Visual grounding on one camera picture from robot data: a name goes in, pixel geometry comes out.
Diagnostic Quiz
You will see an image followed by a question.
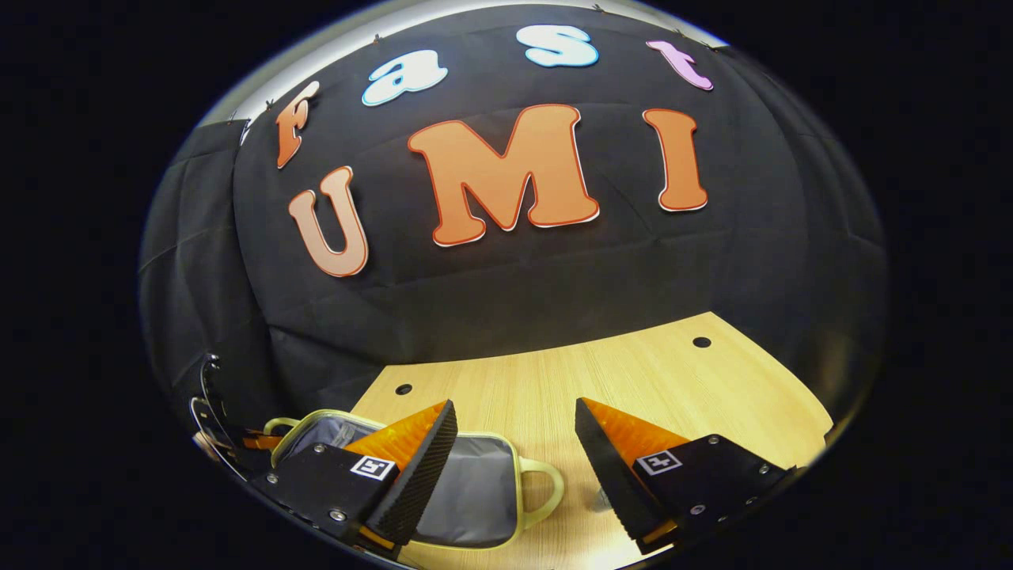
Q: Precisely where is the pale yellow suitcase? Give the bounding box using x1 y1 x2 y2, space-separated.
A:
264 409 565 551

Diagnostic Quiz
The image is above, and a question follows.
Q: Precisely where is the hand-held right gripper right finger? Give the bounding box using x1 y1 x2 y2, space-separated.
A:
575 397 795 555

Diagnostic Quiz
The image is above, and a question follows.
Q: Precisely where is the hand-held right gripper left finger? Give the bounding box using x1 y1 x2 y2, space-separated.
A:
252 400 458 555

